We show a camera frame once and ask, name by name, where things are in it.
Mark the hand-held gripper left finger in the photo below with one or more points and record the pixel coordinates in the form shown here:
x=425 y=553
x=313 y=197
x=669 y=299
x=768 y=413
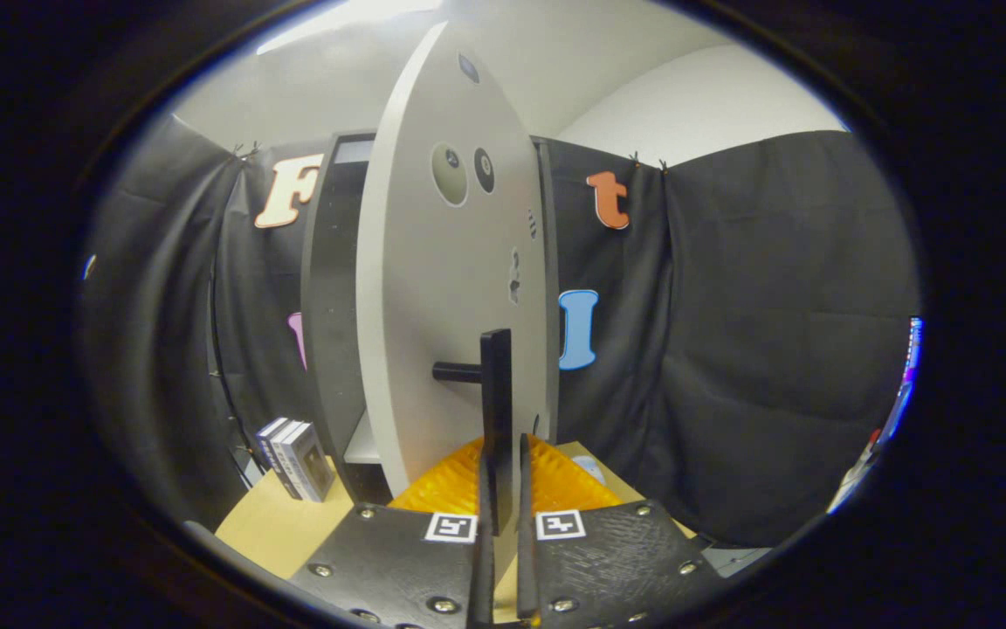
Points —
x=482 y=585

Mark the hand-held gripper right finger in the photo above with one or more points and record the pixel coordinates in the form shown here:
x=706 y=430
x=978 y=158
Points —
x=527 y=568

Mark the pale grey cabinet door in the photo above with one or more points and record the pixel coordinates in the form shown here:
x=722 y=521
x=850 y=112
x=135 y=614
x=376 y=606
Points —
x=416 y=288

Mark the white paper cup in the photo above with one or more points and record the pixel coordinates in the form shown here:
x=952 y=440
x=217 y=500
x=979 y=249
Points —
x=592 y=467

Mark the black backdrop cloth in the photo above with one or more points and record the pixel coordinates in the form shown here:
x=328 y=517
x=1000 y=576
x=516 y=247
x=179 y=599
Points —
x=774 y=349

